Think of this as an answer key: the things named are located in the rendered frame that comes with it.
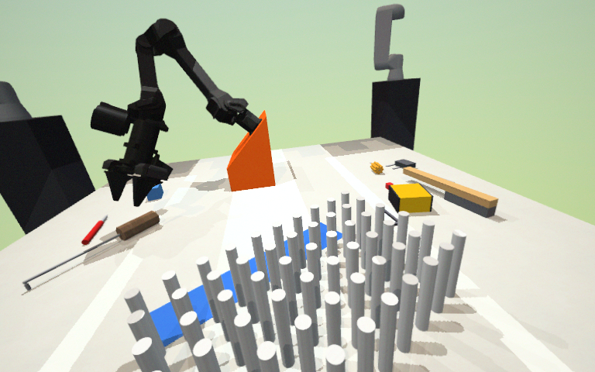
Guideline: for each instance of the blue flat strip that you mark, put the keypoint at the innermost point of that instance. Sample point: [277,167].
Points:
[165,319]

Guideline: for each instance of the yellow rectangular box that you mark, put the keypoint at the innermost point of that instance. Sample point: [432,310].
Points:
[410,198]

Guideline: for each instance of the small blue block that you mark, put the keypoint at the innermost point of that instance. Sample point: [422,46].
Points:
[155,193]

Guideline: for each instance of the red-handled screwdriver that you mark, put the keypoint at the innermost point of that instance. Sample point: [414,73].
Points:
[92,233]

